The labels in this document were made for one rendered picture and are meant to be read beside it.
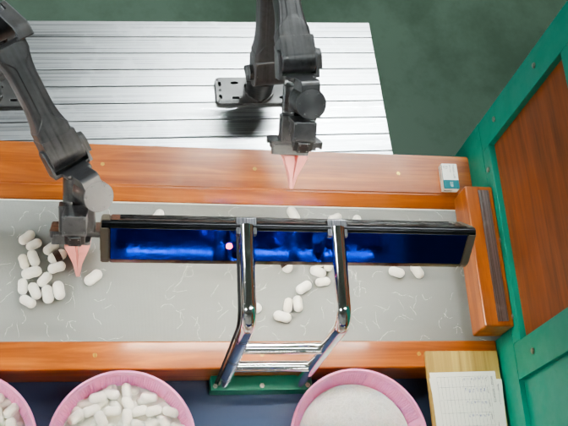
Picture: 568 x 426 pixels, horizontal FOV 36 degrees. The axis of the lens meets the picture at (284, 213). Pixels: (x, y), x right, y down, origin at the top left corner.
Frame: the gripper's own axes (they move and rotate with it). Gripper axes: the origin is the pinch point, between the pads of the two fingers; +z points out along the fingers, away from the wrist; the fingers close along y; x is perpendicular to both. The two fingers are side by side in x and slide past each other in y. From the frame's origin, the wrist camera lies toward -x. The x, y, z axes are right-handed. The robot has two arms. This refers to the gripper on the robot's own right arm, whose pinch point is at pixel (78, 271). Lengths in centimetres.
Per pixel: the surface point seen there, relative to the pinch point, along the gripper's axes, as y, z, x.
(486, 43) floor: 130, -38, 132
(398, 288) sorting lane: 65, 3, 0
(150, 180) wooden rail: 13.7, -15.6, 12.1
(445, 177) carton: 76, -18, 12
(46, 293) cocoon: -5.7, 3.3, -3.4
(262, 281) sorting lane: 36.3, 2.0, 0.5
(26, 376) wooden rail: -8.7, 17.3, -9.9
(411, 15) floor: 104, -46, 139
